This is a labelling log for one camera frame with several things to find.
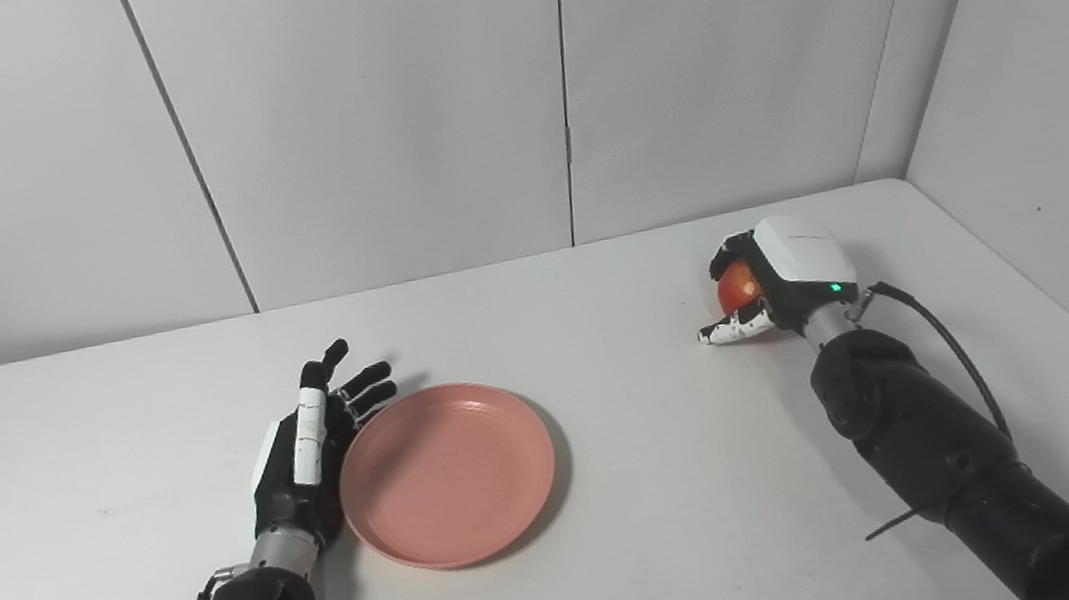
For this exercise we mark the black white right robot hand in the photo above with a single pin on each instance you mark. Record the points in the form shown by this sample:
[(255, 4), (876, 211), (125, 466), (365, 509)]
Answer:
[(807, 259)]

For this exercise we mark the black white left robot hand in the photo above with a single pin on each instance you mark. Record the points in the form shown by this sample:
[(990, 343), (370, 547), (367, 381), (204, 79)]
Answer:
[(281, 500)]

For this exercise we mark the red orange pomegranate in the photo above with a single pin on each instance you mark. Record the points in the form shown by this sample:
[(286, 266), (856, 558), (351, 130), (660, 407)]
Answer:
[(738, 289)]

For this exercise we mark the pink round plate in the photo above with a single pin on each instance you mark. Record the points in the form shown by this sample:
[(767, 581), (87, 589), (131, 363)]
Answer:
[(449, 476)]

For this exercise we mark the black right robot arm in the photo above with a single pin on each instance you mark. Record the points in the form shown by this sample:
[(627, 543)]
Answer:
[(934, 446)]

